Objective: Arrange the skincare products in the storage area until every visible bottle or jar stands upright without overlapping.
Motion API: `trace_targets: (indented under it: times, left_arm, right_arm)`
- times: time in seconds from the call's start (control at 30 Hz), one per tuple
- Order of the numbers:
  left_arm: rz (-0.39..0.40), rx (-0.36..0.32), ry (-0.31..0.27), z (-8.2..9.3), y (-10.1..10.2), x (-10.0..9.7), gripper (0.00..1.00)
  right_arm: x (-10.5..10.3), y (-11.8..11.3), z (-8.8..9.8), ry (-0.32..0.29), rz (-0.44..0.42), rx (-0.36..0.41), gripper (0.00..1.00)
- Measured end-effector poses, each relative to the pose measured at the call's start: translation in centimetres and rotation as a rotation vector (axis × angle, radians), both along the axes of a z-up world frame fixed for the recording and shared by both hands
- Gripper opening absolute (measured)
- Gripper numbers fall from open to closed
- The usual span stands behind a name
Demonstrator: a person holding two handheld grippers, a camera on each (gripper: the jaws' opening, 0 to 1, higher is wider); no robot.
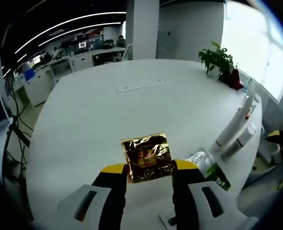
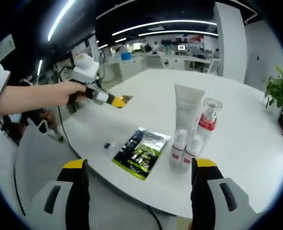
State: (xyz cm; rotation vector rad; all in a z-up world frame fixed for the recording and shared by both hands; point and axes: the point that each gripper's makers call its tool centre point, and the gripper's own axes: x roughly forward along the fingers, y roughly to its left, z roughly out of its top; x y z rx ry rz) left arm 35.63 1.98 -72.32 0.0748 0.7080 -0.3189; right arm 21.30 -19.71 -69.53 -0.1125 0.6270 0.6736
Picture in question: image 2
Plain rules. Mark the blue bin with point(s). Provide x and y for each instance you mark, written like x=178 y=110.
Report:
x=126 y=56

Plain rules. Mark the person's left hand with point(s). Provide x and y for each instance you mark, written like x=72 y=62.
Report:
x=70 y=88

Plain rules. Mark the large white skincare tube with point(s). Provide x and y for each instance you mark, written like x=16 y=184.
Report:
x=188 y=107

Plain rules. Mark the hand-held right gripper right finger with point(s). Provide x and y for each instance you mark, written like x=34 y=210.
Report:
x=201 y=191

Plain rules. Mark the white office workstations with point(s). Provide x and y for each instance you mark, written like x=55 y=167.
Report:
x=167 y=63

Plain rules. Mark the white mesh office chair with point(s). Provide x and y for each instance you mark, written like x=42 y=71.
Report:
x=40 y=153

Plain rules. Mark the small lit monitor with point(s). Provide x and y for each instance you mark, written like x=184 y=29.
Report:
x=181 y=47

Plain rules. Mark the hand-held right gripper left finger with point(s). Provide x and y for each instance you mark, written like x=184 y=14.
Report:
x=77 y=191

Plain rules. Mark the small black white sachet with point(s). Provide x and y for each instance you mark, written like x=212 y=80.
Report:
x=110 y=148

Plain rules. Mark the small white skincare bottle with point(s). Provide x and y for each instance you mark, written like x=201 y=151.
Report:
x=178 y=153
x=192 y=153

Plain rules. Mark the green potted plant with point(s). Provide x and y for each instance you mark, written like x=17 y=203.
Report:
x=279 y=91

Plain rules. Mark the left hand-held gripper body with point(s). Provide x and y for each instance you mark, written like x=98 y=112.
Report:
x=85 y=70

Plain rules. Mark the green black skincare packet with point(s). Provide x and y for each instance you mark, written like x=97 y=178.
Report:
x=141 y=153

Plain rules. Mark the vertical light tube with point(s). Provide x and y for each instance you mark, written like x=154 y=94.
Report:
x=40 y=68

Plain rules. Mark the long ceiling light strip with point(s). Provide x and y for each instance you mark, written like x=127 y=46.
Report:
x=59 y=16

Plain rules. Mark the gold skincare sachet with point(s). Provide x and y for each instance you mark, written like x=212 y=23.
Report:
x=128 y=97

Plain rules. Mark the ceiling air conditioner unit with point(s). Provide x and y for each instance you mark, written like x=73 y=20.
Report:
x=4 y=45

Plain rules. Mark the red collar skincare pump bottle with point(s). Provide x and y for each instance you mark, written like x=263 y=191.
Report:
x=207 y=134

